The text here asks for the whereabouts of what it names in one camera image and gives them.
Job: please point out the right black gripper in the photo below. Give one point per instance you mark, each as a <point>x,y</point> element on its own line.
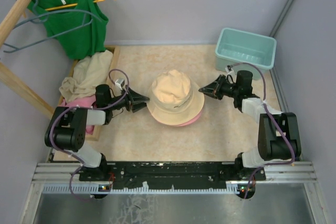
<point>214,89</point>

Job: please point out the grey clothes hanger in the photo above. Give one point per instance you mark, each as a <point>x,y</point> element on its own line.
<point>55,29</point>

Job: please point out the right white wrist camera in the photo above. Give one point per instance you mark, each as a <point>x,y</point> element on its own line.
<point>229,69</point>

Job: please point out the wooden clothes rack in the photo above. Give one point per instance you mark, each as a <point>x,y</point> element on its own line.
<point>33,76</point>

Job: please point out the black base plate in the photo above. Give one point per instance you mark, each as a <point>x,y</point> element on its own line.
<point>167,175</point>

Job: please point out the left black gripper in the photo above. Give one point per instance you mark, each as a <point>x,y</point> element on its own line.
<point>135,101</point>

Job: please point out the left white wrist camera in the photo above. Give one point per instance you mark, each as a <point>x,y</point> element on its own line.
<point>120,83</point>

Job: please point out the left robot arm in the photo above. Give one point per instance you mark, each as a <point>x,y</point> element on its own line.
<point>66,131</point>

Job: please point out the green tank top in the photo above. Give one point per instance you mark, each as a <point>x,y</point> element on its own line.
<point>80,29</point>

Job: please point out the beige bucket hat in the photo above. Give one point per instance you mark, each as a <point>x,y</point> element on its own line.
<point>174,98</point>

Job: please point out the beige garment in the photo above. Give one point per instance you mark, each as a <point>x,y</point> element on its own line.
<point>88,73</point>

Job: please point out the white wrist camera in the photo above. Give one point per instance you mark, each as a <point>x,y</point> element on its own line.
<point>229,69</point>
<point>120,83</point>

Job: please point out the light blue plastic bin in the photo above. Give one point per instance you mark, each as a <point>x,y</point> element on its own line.
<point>254,52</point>

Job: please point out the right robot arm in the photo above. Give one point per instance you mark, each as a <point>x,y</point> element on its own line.
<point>278,141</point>

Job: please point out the aluminium rail frame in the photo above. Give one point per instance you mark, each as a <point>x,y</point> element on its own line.
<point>64,178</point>

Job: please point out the pink hat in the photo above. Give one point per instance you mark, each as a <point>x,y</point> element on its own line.
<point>192,120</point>

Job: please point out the pink garment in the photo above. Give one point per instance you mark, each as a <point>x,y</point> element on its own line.
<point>81,102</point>

